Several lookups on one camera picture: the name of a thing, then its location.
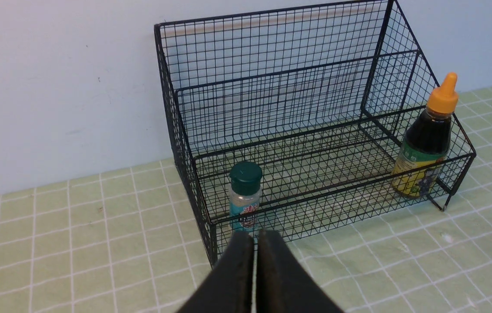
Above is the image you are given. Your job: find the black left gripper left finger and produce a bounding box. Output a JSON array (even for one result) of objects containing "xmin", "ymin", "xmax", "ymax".
[{"xmin": 178, "ymin": 231, "xmax": 254, "ymax": 313}]

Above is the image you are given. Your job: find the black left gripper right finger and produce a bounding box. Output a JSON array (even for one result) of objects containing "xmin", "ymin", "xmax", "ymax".
[{"xmin": 256, "ymin": 230, "xmax": 343, "ymax": 313}]

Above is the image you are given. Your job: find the green-capped white pepper bottle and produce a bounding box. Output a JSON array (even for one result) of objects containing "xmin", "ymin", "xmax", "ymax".
[{"xmin": 229, "ymin": 162, "xmax": 263, "ymax": 233}]

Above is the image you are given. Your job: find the orange-capped dark sauce bottle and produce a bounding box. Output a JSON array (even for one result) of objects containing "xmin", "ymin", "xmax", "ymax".
[{"xmin": 391, "ymin": 73, "xmax": 459, "ymax": 199}]

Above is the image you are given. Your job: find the green checkered tablecloth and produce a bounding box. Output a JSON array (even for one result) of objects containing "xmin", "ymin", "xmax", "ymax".
[{"xmin": 0, "ymin": 87, "xmax": 492, "ymax": 313}]

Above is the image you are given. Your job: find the black wire shelf rack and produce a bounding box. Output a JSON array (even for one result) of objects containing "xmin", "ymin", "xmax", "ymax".
[{"xmin": 154, "ymin": 0, "xmax": 476, "ymax": 265}]

